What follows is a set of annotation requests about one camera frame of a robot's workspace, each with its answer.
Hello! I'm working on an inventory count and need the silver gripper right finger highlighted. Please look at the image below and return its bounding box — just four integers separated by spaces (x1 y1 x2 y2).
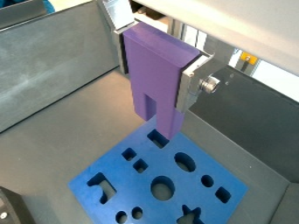
175 54 229 113

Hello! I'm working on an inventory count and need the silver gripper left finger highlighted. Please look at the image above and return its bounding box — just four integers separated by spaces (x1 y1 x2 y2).
102 0 135 74

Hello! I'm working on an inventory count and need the purple double-square peg block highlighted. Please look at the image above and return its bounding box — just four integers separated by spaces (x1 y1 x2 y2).
123 22 202 139

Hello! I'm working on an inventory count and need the yellow label tag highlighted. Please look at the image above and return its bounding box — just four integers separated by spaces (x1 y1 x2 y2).
240 52 258 65

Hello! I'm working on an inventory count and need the blue shape-sorting board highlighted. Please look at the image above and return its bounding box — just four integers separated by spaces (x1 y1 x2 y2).
70 120 249 224

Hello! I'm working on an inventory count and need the black box corner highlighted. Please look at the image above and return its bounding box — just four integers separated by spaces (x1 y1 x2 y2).
0 186 37 224

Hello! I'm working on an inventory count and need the dark enclosure panel right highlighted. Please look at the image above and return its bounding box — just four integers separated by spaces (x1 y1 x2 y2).
192 66 299 183

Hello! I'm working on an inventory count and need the grey enclosure panel left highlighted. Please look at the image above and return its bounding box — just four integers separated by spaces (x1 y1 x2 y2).
0 1 119 132

